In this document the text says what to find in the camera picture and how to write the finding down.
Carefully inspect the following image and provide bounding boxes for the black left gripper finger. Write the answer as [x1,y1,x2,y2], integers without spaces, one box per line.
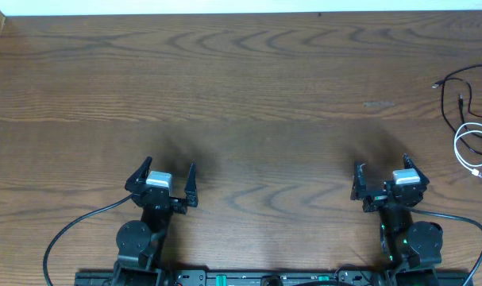
[125,157,152,195]
[184,163,199,207]

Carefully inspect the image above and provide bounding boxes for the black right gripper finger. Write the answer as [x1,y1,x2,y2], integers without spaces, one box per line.
[402,153,430,185]
[350,161,368,200]

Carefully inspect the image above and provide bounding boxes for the black usb cable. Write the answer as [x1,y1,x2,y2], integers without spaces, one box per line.
[440,63,482,158]

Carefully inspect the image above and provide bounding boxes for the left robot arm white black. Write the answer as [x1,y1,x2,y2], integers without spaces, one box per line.
[111,157,199,286]

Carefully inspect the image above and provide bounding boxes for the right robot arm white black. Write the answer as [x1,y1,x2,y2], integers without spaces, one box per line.
[351,154,443,286]

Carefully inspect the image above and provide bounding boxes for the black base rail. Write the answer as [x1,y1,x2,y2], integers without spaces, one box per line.
[73,265,468,286]

